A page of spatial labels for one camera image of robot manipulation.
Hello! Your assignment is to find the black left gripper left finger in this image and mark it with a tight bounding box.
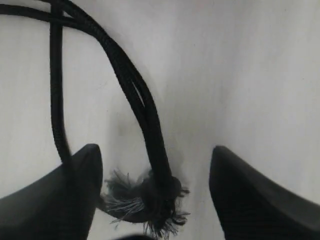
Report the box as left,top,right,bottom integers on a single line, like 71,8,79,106
0,143,103,240

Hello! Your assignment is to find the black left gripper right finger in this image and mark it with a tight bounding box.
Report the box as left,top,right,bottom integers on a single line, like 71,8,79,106
209,145,320,240

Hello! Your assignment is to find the black frayed cord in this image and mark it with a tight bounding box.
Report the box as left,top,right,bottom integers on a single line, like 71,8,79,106
0,0,191,238

